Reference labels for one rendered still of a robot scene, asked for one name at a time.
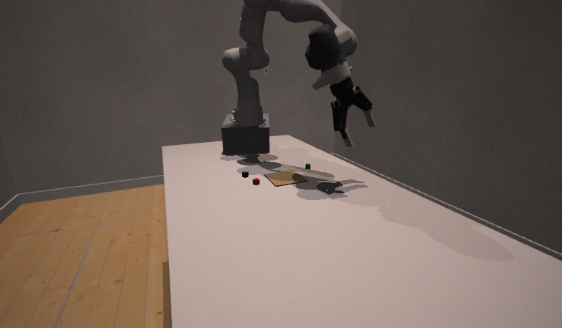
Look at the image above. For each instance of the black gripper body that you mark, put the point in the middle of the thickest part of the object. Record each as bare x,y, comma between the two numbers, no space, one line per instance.
340,91

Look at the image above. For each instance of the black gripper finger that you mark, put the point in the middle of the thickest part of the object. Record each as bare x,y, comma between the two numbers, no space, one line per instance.
361,101
339,119

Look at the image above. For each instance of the tan flat mat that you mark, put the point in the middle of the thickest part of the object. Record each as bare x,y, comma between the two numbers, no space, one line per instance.
285,178

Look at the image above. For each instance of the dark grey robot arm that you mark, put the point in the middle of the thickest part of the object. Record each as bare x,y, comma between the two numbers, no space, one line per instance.
330,46

